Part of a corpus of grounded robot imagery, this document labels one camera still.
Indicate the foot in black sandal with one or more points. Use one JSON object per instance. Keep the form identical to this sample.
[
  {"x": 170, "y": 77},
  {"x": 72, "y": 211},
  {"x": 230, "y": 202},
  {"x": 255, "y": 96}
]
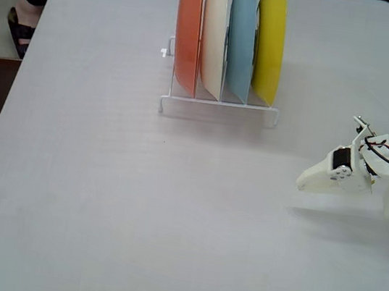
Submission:
[{"x": 21, "y": 32}]

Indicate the wrist camera on white bracket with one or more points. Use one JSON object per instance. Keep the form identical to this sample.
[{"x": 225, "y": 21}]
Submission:
[{"x": 360, "y": 124}]

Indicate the orange plate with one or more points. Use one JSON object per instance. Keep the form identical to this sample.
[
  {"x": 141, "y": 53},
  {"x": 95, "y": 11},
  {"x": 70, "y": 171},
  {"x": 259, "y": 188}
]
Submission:
[{"x": 186, "y": 42}]

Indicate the blue plate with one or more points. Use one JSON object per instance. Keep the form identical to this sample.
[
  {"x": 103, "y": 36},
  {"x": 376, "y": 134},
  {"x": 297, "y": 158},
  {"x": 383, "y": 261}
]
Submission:
[{"x": 240, "y": 50}]

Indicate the cream plate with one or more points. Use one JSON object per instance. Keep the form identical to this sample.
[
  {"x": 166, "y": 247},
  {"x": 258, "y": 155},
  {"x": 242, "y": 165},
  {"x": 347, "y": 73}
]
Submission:
[{"x": 213, "y": 46}]

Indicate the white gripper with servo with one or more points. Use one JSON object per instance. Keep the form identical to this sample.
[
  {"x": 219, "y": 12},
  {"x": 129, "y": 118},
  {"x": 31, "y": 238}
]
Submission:
[{"x": 322, "y": 176}]

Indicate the yellow plate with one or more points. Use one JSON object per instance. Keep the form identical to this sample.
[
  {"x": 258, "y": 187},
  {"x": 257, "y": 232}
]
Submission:
[{"x": 268, "y": 54}]

